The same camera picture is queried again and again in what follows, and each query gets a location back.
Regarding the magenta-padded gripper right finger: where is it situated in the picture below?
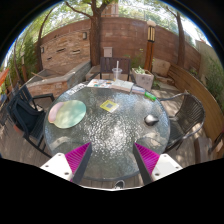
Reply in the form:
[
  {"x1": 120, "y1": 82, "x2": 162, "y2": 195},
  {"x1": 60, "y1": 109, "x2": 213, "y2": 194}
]
[{"x1": 132, "y1": 142, "x2": 184, "y2": 186}]

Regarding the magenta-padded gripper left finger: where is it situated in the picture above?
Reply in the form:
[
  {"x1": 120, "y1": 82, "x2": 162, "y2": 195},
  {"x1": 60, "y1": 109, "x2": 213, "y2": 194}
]
[{"x1": 39, "y1": 142, "x2": 93, "y2": 185}]

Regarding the grey and black computer mouse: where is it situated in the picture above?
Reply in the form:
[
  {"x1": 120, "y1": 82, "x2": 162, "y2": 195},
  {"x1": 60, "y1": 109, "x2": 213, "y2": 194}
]
[{"x1": 143, "y1": 114, "x2": 160, "y2": 127}]

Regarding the black folding armchair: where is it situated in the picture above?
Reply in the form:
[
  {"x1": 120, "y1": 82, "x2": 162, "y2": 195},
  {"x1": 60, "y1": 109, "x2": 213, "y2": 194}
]
[{"x1": 6, "y1": 84, "x2": 56, "y2": 158}]

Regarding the dark wicker armchair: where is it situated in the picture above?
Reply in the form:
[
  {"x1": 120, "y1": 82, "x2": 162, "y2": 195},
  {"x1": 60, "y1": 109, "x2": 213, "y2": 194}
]
[{"x1": 159, "y1": 92, "x2": 206, "y2": 153}]

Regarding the green plastic pack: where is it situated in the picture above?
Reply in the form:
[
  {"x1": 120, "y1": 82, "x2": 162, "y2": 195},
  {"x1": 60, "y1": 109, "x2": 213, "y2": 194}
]
[{"x1": 144, "y1": 91, "x2": 158, "y2": 102}]

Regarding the curved wooden bench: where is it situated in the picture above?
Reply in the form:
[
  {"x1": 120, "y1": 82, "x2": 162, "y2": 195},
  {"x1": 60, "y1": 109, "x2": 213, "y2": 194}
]
[{"x1": 168, "y1": 63, "x2": 224, "y2": 141}]

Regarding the yellow square card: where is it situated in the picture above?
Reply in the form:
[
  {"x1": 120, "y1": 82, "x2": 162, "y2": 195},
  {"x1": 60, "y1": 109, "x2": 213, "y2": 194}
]
[{"x1": 99, "y1": 99, "x2": 120, "y2": 114}]

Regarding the white and blue booklet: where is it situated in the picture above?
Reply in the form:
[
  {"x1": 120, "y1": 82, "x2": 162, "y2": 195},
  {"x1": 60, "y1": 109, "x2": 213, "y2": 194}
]
[{"x1": 131, "y1": 85, "x2": 147, "y2": 96}]

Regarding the raised stone planter bed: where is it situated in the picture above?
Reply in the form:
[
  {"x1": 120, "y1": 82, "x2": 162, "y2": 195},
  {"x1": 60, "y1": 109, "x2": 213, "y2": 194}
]
[{"x1": 25, "y1": 59, "x2": 92, "y2": 99}]

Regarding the concrete planter with plants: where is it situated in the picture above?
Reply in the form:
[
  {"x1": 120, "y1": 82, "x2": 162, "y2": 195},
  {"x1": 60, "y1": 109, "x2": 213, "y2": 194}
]
[{"x1": 131, "y1": 65, "x2": 155, "y2": 92}]

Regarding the beige stone block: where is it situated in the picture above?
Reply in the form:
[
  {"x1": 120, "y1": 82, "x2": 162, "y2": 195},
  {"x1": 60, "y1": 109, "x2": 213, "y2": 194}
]
[{"x1": 152, "y1": 59, "x2": 172, "y2": 78}]

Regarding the low concrete block seat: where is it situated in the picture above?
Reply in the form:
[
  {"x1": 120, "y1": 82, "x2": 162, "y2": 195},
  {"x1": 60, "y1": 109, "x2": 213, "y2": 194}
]
[{"x1": 85, "y1": 64, "x2": 102, "y2": 81}]

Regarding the clear plastic cup with straw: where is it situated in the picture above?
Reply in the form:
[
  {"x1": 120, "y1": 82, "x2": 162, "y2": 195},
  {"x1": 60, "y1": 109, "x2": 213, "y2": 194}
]
[{"x1": 111, "y1": 60, "x2": 124, "y2": 82}]

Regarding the dark wooden slatted chair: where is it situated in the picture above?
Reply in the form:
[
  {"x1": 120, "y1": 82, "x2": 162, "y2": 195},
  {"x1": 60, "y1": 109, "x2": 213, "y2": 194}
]
[{"x1": 89, "y1": 56, "x2": 132, "y2": 82}]

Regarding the thin leaning tree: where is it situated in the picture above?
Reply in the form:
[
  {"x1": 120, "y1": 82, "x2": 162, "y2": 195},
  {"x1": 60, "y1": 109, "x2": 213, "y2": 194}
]
[{"x1": 35, "y1": 6, "x2": 55, "y2": 73}]

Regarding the slim straight tree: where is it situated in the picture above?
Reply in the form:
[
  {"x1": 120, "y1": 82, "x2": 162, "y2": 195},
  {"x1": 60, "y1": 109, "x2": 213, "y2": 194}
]
[{"x1": 166, "y1": 6, "x2": 186, "y2": 68}]

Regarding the thick forked tree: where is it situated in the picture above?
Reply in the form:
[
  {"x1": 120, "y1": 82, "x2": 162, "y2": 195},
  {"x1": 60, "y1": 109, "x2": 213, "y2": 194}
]
[{"x1": 64, "y1": 0, "x2": 116, "y2": 67}]

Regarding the wooden garden lamp post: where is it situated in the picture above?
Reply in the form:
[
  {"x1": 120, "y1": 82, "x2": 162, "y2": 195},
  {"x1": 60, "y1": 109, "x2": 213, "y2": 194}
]
[{"x1": 143, "y1": 19, "x2": 158, "y2": 72}]

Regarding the white wall box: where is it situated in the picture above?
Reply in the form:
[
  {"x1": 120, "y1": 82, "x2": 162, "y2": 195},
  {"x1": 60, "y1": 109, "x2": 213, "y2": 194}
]
[{"x1": 103, "y1": 46, "x2": 114, "y2": 58}]

